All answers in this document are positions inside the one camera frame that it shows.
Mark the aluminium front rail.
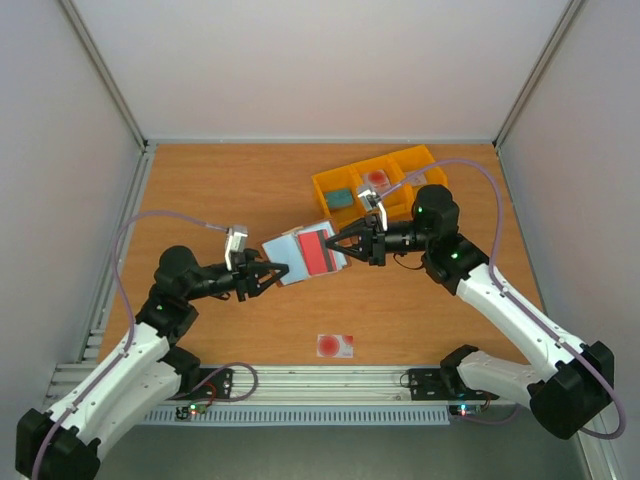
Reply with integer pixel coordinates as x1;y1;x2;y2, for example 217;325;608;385
44;363;596;406

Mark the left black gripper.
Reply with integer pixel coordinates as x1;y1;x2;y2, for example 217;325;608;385
184;248;289;302

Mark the grey white card stack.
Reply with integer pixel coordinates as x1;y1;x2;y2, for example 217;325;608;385
406;171;428;187

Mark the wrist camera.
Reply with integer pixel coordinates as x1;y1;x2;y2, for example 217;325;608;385
224;225;249;271
356;185;388;231

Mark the brown leather card holder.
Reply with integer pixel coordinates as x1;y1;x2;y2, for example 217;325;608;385
259;220;351;287

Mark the grey slotted cable duct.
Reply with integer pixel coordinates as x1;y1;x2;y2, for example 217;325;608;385
141;405;450;428

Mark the teal card stack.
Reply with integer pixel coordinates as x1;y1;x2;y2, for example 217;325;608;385
324;188;354;211

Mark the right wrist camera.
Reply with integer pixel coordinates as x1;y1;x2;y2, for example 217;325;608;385
356;185;388;231

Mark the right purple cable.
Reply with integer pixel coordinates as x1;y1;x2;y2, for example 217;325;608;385
374;158;628;441

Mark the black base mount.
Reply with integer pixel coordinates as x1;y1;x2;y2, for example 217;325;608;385
401;367;498;401
171;368;234;402

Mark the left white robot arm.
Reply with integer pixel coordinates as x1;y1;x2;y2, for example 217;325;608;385
15;246;289;479

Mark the right circuit board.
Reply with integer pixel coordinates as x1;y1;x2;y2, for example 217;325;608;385
449;403;484;417

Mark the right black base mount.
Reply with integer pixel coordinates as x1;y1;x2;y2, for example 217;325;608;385
401;367;498;401

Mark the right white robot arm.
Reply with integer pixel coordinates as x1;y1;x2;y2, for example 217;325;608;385
325;185;615;439

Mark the left circuit board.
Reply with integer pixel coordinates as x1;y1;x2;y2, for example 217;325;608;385
174;403;208;421

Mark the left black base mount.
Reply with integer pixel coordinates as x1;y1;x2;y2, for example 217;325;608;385
171;368;234;402

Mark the yellow three-compartment bin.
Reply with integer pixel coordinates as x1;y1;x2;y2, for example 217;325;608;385
311;145;448;227

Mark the red circle card stack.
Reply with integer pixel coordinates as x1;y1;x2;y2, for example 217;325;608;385
362;170;391;192

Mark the circuit board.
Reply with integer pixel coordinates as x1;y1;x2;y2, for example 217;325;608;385
174;403;208;421
449;403;484;417

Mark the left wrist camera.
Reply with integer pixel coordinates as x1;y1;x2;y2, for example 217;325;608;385
224;225;249;271

